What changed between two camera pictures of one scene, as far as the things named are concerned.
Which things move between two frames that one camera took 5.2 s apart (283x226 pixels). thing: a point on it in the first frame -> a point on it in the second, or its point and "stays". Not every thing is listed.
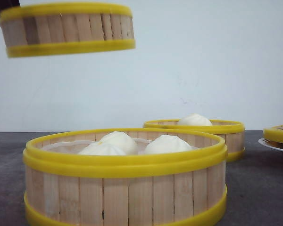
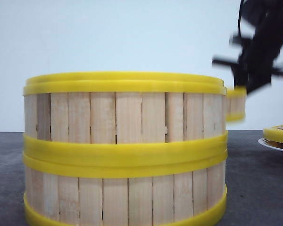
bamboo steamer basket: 125,177 stays
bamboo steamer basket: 231,133 -> 236,101
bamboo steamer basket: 46,29 -> 125,115
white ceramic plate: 262,142 stays
